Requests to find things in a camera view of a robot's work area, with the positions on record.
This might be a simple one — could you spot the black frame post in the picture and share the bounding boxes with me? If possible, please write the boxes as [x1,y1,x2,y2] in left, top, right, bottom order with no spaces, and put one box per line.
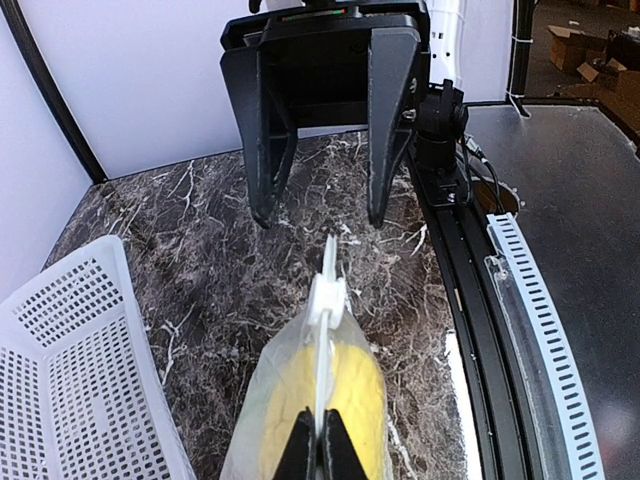
[1,0,108,184]
[506,0,536,118]

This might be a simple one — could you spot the black front rail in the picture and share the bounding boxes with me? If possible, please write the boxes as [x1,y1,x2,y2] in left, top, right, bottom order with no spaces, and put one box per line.
[406,153,543,479]

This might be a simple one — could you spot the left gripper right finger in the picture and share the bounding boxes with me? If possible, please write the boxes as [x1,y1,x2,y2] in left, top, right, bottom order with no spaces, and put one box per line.
[322,409,367,480]

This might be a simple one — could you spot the white perforated plastic basket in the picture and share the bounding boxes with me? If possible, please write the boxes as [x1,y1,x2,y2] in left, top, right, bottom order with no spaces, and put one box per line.
[1,235,194,479]

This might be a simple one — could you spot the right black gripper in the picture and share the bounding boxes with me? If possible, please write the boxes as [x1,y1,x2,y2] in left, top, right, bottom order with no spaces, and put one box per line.
[220,2,430,229]

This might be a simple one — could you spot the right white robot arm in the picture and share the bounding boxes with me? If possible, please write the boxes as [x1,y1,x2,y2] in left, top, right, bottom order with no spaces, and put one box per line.
[220,1,468,227]

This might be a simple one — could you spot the clear zip top bag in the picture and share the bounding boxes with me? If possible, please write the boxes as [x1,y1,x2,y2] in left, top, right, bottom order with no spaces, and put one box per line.
[221,236,393,479]

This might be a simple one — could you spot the white slotted cable duct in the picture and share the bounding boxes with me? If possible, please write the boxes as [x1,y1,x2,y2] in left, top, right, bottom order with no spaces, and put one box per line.
[485,213,605,479]

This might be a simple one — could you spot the right black frame post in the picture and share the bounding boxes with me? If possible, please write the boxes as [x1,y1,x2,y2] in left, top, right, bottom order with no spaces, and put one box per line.
[506,0,536,118]

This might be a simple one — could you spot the left black frame post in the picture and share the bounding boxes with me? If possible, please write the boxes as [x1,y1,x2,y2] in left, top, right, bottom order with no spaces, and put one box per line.
[1,0,108,184]

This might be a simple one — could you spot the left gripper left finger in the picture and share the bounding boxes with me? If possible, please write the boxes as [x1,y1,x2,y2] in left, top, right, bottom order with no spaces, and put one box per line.
[273,408,316,480]

